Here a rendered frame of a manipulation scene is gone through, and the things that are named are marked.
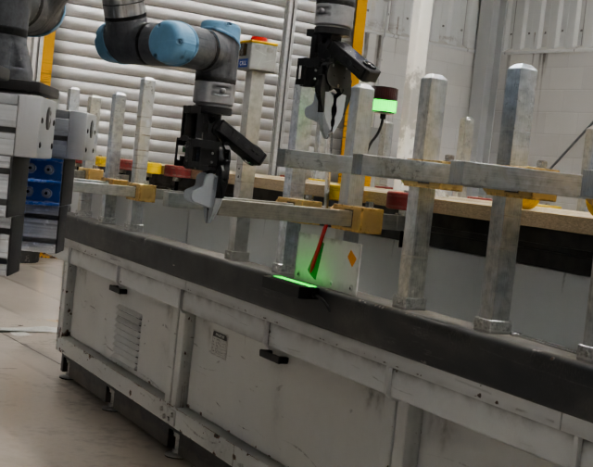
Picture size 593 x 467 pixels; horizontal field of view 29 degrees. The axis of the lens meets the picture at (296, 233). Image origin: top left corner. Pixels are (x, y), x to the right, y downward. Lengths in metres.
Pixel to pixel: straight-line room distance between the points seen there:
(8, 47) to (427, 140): 0.80
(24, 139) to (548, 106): 10.59
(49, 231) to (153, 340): 1.73
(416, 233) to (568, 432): 0.51
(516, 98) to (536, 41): 10.51
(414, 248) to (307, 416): 0.94
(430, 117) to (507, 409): 0.54
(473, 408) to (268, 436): 1.23
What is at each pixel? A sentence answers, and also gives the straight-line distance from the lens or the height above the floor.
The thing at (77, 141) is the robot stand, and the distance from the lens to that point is 2.21.
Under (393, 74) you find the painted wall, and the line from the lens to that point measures 12.11.
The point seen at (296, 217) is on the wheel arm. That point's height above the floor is 0.84.
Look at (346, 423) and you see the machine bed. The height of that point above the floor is 0.35.
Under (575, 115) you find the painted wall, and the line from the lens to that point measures 11.85.
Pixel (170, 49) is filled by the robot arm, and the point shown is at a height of 1.11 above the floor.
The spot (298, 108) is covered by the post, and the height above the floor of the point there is 1.06.
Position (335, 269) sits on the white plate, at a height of 0.74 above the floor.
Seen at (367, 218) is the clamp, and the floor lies 0.85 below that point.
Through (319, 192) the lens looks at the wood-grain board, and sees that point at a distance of 2.74.
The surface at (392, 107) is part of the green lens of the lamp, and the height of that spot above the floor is 1.07.
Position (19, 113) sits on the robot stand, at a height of 0.97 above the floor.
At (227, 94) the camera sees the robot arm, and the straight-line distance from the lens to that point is 2.11.
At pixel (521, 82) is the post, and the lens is 1.89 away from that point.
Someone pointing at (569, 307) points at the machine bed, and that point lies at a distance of 2.08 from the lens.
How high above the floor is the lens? 0.92
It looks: 3 degrees down
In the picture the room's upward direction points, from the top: 6 degrees clockwise
